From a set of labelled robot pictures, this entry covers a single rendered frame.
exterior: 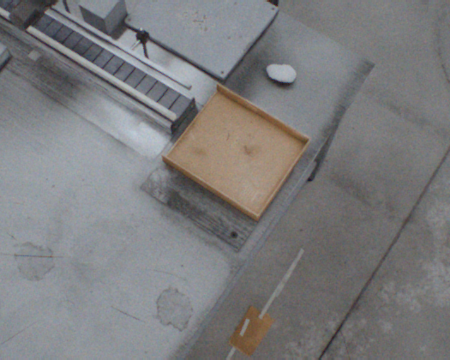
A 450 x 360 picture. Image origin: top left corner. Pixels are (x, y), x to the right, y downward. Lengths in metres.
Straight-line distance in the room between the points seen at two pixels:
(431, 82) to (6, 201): 1.95
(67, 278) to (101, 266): 0.09
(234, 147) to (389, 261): 1.06
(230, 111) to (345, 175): 0.98
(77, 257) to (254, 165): 0.52
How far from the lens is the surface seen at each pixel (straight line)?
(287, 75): 1.67
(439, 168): 2.64
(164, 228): 1.52
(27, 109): 1.74
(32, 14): 1.57
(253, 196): 1.54
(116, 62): 1.69
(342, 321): 2.35
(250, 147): 1.59
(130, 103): 1.63
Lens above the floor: 2.28
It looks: 69 degrees down
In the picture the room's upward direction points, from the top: straight up
